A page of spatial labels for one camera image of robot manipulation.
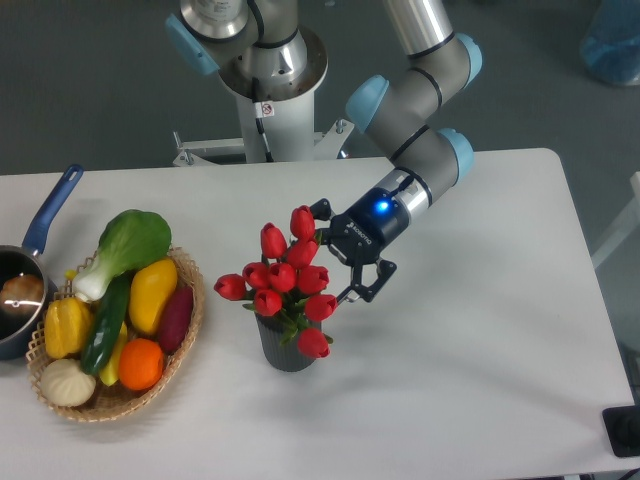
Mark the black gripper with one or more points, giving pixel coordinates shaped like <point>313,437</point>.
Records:
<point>359,235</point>

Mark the red tulip bouquet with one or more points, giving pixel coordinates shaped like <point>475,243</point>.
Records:
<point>286,286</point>

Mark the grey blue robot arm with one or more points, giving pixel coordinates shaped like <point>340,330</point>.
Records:
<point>426,163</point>

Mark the dark grey ribbed vase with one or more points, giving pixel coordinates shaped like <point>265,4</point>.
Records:
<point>285,357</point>

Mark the purple sweet potato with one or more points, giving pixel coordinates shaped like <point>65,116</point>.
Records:
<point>175,319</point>

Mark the yellow mango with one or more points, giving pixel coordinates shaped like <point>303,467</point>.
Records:
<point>151,289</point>

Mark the green bok choy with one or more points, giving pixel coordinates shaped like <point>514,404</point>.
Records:
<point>132,240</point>

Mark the orange fruit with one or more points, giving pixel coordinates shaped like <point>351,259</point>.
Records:
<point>141,364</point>

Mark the green cucumber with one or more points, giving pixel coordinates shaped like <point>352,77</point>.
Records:
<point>109,318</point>

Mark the yellow banana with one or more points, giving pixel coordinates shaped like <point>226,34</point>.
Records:
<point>109,374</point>

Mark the woven wicker basket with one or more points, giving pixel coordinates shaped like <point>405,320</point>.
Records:
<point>109,403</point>

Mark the yellow bell pepper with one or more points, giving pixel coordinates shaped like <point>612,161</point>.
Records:
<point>66,327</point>

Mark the blue translucent container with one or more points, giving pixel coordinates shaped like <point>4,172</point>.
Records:
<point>610,48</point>

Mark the white steamed bun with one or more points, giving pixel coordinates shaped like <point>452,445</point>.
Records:
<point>64,384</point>

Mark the black device at edge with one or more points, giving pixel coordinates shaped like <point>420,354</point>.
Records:
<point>622,427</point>

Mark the brown meat patty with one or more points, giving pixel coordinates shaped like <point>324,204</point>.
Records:
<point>22,295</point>

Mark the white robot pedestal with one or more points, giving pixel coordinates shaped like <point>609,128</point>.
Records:
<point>274,90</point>

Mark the white frame at right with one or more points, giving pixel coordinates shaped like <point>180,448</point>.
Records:
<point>623,225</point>

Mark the blue handled saucepan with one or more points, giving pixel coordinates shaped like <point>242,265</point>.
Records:
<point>16,330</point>

